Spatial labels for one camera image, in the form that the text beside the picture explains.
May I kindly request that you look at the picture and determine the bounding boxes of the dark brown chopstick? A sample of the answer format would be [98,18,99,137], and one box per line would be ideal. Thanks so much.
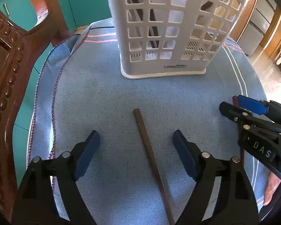
[133,109,175,224]

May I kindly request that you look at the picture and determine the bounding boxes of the black chopstick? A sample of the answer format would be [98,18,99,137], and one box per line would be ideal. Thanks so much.
[127,0,143,51]
[148,9,159,48]

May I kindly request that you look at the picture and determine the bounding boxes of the person's right hand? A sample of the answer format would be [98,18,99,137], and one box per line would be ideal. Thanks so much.
[263,172,281,206]

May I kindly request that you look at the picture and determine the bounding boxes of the silver refrigerator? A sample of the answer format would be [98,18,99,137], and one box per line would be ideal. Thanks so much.
[238,0,277,56]

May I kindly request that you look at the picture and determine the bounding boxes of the blue striped towel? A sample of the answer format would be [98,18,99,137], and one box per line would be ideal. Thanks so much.
[28,19,266,224]

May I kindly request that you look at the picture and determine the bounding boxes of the grey plastic utensil basket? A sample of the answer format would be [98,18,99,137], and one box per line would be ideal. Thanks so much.
[108,0,247,79]

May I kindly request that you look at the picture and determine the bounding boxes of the carved wooden chair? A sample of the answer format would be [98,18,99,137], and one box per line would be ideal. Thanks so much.
[0,0,72,223]

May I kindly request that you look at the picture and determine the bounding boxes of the teal lower cabinets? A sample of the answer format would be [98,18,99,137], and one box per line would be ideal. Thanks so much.
[0,0,113,188]

